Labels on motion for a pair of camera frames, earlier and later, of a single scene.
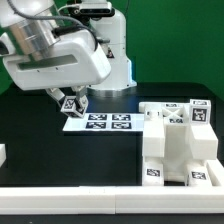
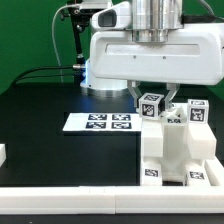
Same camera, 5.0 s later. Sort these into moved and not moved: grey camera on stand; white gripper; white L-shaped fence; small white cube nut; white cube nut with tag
Moved: white gripper; small white cube nut
Not moved: white L-shaped fence; grey camera on stand; white cube nut with tag
